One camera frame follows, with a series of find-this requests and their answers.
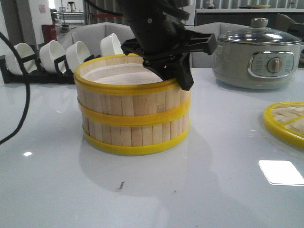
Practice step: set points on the right grey chair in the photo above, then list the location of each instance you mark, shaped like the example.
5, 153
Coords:
202, 59

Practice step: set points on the white bowl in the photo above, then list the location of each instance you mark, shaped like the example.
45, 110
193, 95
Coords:
48, 53
24, 50
76, 54
110, 45

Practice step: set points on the left grey chair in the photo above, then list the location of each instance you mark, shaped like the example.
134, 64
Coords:
91, 35

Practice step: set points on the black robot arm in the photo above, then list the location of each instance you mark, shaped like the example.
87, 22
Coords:
134, 9

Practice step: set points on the grey electric cooking pot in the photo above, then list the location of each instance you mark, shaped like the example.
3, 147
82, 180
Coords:
256, 66

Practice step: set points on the woven bamboo steamer lid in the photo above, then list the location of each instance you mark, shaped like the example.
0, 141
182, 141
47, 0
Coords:
285, 120

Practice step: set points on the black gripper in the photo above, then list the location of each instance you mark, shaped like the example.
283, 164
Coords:
161, 36

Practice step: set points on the grey chair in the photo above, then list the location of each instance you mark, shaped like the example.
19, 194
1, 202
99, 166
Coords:
202, 59
91, 35

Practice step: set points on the red bin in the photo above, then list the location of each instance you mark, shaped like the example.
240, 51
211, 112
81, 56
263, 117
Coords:
49, 32

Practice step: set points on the bamboo steamer tray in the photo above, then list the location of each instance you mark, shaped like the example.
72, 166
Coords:
129, 105
136, 140

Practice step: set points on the white steamer liner cloth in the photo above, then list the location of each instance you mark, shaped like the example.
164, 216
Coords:
122, 74

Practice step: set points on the black bowl rack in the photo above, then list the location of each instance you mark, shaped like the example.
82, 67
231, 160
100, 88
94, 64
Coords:
64, 74

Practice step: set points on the glass pot lid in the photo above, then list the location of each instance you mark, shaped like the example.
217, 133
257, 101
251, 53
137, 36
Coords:
260, 34

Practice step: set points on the white cabinet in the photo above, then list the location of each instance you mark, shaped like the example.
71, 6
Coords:
191, 9

